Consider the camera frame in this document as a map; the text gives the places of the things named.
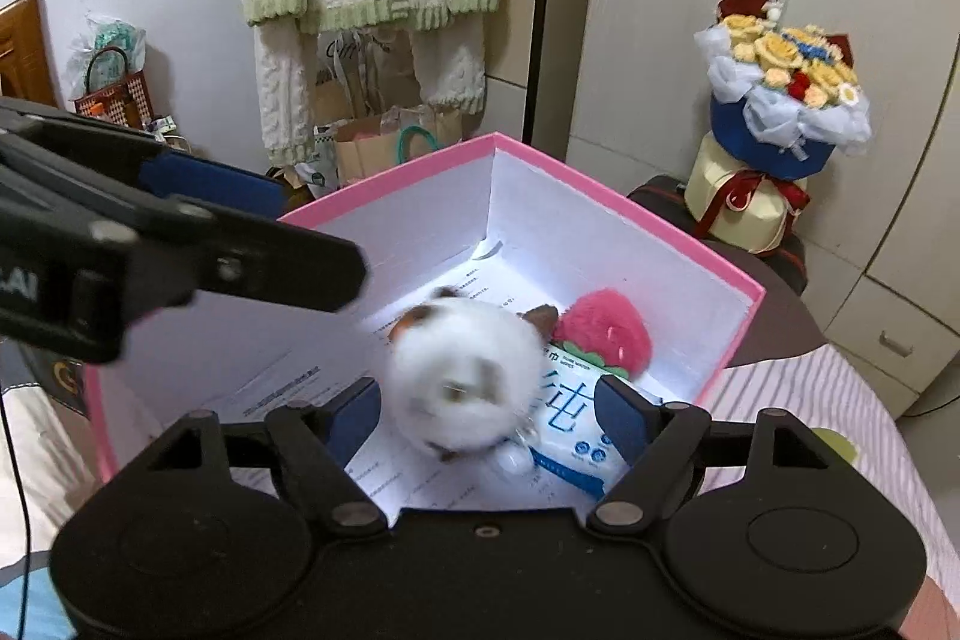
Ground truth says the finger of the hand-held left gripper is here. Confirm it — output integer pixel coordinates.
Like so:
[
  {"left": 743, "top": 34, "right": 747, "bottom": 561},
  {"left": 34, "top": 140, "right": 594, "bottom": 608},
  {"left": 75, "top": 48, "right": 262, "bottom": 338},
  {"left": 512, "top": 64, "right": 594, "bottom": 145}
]
[
  {"left": 0, "top": 98, "right": 287, "bottom": 220},
  {"left": 94, "top": 197, "right": 368, "bottom": 313}
]

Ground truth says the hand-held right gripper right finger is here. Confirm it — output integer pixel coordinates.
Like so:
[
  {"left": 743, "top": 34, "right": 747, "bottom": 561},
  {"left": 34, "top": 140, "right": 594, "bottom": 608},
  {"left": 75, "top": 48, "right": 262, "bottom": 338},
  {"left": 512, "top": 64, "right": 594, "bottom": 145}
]
[{"left": 586, "top": 376, "right": 863, "bottom": 530}]

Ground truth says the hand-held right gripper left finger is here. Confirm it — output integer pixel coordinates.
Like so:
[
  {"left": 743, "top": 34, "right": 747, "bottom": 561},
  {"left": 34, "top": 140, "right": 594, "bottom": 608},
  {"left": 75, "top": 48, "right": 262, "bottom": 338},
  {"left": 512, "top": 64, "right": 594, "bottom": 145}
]
[{"left": 105, "top": 376, "right": 391, "bottom": 530}]

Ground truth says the blue white wet wipes pack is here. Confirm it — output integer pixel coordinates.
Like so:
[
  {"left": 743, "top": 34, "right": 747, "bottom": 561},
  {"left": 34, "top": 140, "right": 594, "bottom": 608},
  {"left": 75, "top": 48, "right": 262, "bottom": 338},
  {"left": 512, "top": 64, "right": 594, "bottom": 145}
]
[{"left": 525, "top": 344, "right": 650, "bottom": 500}]

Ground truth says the pink fluffy pompom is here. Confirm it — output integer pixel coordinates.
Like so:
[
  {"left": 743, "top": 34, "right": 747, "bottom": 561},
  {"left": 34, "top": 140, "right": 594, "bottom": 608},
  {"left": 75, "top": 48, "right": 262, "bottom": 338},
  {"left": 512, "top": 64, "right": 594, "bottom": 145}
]
[{"left": 553, "top": 287, "right": 653, "bottom": 380}]

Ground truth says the white cat plush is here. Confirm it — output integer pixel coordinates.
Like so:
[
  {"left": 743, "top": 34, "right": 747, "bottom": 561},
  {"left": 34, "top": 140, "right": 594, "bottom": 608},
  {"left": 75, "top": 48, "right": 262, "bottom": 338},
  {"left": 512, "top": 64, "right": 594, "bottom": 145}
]
[{"left": 382, "top": 286, "right": 560, "bottom": 477}]

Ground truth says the pink cardboard box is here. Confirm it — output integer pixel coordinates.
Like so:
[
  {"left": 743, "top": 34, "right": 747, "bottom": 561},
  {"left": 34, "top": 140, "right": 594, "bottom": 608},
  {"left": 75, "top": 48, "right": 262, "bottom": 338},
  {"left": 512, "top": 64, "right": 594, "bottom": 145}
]
[{"left": 82, "top": 134, "right": 766, "bottom": 510}]

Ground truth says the green plush toy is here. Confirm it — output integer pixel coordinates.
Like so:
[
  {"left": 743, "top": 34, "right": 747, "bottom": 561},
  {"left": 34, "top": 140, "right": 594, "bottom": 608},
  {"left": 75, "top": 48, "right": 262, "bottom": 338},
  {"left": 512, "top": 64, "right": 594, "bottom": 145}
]
[{"left": 812, "top": 428, "right": 857, "bottom": 462}]

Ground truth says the printed paper sheet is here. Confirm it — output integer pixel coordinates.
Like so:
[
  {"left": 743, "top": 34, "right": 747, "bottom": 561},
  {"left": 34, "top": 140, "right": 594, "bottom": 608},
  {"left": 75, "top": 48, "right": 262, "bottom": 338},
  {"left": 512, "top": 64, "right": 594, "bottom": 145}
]
[{"left": 206, "top": 261, "right": 593, "bottom": 510}]

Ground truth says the checkered plastic bag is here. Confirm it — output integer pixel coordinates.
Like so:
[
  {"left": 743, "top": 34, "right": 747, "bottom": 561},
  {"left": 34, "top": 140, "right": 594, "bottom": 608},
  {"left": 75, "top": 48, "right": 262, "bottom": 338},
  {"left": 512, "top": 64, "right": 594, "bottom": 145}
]
[{"left": 292, "top": 122, "right": 343, "bottom": 199}]

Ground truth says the woven brown basket bag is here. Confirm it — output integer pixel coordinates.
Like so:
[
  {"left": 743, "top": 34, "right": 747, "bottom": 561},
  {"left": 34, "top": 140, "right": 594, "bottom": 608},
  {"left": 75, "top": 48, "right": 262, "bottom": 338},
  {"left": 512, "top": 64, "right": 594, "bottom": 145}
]
[{"left": 73, "top": 47, "right": 149, "bottom": 131}]

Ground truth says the brown paper bag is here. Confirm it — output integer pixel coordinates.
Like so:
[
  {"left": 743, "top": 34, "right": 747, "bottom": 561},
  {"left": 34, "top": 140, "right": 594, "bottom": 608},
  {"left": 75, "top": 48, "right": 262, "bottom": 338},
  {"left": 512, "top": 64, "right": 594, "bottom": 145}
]
[{"left": 334, "top": 104, "right": 464, "bottom": 189}]

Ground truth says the white plastic bag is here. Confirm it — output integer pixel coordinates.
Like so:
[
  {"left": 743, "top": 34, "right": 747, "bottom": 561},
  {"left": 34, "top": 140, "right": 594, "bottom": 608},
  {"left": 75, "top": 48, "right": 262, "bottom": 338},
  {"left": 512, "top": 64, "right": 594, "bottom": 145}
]
[{"left": 62, "top": 12, "right": 149, "bottom": 101}]

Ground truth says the brown blanket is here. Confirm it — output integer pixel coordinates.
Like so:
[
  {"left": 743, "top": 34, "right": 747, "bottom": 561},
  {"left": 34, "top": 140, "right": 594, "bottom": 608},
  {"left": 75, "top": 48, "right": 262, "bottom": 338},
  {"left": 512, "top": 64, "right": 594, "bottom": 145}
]
[{"left": 731, "top": 250, "right": 827, "bottom": 375}]

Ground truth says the beige printed paper bag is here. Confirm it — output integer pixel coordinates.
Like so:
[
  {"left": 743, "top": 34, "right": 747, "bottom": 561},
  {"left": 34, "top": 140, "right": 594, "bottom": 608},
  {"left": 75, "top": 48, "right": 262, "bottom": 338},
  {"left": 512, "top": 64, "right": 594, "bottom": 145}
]
[{"left": 313, "top": 29, "right": 422, "bottom": 121}]

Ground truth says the brown wooden furniture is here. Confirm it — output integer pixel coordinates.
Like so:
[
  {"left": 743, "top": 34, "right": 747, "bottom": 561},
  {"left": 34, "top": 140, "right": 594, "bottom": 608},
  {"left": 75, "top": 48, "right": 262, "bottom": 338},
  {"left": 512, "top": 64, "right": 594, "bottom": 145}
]
[{"left": 0, "top": 0, "right": 59, "bottom": 110}]

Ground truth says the dark suitcase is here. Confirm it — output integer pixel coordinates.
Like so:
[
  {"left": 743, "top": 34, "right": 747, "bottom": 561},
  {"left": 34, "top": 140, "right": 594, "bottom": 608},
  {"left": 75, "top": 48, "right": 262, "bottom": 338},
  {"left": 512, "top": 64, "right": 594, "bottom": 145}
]
[{"left": 626, "top": 175, "right": 809, "bottom": 298}]

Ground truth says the striped bed sheet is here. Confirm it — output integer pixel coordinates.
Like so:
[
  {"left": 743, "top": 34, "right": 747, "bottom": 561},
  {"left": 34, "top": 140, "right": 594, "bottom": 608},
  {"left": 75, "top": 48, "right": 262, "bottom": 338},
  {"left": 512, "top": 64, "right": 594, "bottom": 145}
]
[{"left": 701, "top": 340, "right": 960, "bottom": 611}]

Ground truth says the yellow flower bouquet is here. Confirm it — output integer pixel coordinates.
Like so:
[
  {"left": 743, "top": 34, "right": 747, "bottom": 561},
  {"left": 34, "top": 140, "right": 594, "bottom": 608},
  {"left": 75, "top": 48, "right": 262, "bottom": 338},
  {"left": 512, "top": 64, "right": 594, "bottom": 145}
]
[{"left": 686, "top": 0, "right": 875, "bottom": 256}]

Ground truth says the black clothes rack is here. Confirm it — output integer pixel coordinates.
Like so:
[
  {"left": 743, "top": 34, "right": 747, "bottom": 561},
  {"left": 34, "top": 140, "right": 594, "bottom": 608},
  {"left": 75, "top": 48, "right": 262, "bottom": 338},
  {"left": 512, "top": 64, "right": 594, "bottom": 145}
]
[{"left": 523, "top": 0, "right": 562, "bottom": 148}]

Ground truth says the grey wardrobe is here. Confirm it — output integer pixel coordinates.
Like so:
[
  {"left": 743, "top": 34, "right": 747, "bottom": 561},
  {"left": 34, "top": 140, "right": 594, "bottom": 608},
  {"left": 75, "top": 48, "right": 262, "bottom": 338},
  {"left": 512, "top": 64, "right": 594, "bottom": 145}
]
[{"left": 568, "top": 0, "right": 960, "bottom": 417}]

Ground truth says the black cable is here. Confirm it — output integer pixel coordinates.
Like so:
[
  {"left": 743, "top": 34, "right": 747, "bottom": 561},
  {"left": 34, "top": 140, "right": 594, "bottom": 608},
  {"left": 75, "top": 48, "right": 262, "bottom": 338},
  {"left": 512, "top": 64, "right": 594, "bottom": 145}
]
[{"left": 0, "top": 385, "right": 32, "bottom": 640}]

